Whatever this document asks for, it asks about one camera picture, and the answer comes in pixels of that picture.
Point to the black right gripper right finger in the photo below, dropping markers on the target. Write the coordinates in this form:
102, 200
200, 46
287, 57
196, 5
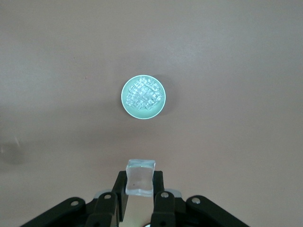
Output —
165, 208

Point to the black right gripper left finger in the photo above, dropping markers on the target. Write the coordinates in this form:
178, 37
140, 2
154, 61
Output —
104, 208

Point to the single clear ice cube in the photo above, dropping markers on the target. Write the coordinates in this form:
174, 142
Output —
139, 177

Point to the pile of clear ice cubes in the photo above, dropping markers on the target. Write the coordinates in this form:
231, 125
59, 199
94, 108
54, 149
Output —
144, 94

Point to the pale green ceramic bowl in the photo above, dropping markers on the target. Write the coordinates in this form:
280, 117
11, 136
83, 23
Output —
142, 114

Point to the brown table cover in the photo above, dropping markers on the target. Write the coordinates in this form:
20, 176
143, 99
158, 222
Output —
213, 59

